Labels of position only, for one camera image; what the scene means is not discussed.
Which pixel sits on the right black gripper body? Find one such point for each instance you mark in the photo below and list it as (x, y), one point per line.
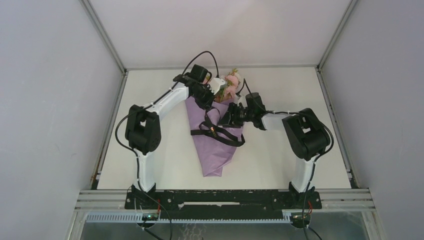
(241, 114)

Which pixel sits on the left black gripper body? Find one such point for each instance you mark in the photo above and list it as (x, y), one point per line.
(204, 96)

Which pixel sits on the fake flower bouquet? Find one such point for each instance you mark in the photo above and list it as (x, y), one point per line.
(233, 80)

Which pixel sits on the purple pink wrapping paper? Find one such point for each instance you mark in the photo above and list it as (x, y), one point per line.
(213, 155)

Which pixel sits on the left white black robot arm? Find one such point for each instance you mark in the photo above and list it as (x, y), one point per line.
(143, 123)

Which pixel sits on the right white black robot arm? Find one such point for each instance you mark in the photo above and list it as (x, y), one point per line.
(308, 137)

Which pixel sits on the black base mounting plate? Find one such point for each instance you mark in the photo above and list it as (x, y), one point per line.
(221, 203)

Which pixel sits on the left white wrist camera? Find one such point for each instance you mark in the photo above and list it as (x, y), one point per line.
(216, 84)

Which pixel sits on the aluminium frame rail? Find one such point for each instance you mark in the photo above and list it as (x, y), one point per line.
(332, 200)

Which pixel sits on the white slotted cable duct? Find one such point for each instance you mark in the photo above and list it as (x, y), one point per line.
(128, 217)

